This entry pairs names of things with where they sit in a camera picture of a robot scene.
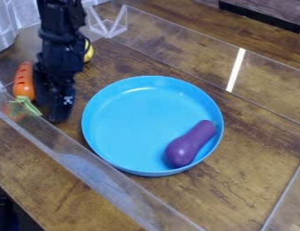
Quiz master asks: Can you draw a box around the purple toy eggplant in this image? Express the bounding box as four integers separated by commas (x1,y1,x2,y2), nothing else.
166,120,216,168

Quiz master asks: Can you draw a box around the blue round tray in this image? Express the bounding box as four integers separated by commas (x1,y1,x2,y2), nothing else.
82,76,225,177

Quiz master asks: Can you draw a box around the clear acrylic barrier wall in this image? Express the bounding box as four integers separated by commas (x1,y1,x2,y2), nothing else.
0,0,300,231

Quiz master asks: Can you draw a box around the white grey checked curtain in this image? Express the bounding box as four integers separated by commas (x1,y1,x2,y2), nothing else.
0,0,107,53

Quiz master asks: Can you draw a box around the yellow toy lemon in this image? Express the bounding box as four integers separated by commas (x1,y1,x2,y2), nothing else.
83,41,94,63

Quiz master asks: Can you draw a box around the clear acrylic corner bracket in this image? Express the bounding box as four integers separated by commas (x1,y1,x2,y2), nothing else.
87,5,127,39

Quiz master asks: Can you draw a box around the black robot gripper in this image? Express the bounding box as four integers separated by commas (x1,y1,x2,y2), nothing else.
33,0,86,123

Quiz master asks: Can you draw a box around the orange toy carrot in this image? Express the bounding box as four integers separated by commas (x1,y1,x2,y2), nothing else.
8,61,41,116

